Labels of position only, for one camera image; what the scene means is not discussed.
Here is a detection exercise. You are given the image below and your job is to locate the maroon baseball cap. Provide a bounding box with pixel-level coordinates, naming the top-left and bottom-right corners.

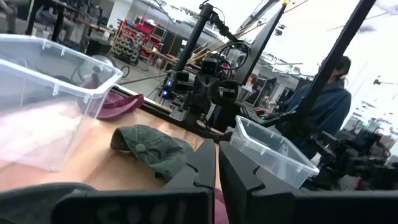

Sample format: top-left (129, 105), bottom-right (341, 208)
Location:
top-left (213, 188), bottom-right (230, 224)
top-left (76, 72), bottom-right (146, 121)

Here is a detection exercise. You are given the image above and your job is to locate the black workbench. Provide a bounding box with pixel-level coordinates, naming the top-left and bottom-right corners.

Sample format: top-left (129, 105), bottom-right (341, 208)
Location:
top-left (24, 0), bottom-right (94, 54)

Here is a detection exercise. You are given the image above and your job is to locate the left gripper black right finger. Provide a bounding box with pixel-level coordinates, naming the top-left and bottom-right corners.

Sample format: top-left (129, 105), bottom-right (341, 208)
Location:
top-left (218, 140), bottom-right (298, 224)

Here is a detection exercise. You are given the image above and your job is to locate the black box with blue lights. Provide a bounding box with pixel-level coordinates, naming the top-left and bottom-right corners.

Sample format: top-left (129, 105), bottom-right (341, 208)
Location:
top-left (160, 76), bottom-right (175, 101)

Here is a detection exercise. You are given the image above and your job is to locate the small clear plastic bin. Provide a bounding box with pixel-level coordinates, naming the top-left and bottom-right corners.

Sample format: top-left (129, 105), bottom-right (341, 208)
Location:
top-left (0, 33), bottom-right (124, 173)

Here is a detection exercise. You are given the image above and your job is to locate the black machine assembly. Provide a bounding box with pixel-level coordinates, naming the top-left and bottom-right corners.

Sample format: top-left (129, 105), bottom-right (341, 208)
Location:
top-left (310, 127), bottom-right (398, 191)

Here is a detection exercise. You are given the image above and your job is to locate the dark green baseball cap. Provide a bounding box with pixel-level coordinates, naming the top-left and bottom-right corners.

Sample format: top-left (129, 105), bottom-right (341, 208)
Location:
top-left (109, 124), bottom-right (196, 182)

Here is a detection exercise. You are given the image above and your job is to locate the large clear plastic bin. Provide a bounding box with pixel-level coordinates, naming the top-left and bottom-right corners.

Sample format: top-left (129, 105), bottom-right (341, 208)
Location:
top-left (229, 114), bottom-right (320, 190)

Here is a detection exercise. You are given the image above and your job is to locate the black aluminium rig frame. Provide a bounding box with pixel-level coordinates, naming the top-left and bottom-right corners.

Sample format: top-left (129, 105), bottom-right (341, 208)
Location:
top-left (111, 0), bottom-right (377, 144)

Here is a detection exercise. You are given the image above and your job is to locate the person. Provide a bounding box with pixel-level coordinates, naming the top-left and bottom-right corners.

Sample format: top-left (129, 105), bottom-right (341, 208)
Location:
top-left (253, 55), bottom-right (353, 160)
top-left (241, 72), bottom-right (259, 94)

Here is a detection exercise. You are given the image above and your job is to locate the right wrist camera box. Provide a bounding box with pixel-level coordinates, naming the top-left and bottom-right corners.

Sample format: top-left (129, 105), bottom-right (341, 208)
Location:
top-left (200, 57), bottom-right (220, 77)

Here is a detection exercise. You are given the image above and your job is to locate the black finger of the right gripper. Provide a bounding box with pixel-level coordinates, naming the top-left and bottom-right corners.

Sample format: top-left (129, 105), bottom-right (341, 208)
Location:
top-left (205, 77), bottom-right (220, 121)
top-left (190, 75), bottom-right (206, 121)

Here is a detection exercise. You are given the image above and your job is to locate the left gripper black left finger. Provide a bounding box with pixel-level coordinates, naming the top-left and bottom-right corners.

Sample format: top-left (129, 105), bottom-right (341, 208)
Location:
top-left (164, 138), bottom-right (217, 191)

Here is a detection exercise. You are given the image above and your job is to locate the red storage rack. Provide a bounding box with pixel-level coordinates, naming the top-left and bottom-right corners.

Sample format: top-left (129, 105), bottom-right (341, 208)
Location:
top-left (115, 17), bottom-right (169, 66)

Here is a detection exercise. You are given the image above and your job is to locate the round floor fan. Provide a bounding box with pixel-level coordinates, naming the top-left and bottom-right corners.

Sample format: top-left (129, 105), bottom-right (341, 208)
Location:
top-left (76, 54), bottom-right (116, 84)

